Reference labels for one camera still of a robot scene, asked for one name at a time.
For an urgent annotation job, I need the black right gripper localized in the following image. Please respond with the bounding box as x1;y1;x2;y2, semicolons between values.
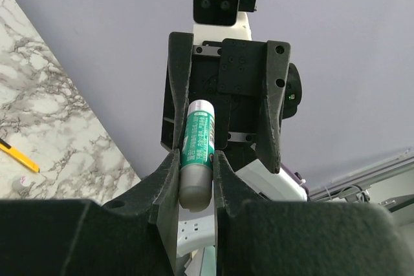
161;32;290;173

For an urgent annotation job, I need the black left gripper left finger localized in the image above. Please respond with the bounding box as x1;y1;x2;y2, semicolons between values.
103;149;180;275

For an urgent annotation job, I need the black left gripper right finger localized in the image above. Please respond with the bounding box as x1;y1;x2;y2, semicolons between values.
213;151;268;275

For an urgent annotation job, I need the white green glue stick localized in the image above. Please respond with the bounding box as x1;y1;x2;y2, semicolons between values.
179;100;215;213

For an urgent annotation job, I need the white glue stick cap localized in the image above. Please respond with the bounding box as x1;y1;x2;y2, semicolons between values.
12;176;31;191

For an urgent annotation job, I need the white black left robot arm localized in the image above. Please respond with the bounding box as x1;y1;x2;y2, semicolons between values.
103;151;215;275

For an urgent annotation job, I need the yellow utility knife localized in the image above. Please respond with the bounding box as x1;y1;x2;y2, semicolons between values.
1;139;40;173

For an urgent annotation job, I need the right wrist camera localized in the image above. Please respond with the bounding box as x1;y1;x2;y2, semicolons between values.
193;0;257;45

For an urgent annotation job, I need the aluminium extrusion rail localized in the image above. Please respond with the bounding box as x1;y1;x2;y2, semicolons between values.
308;147;413;202

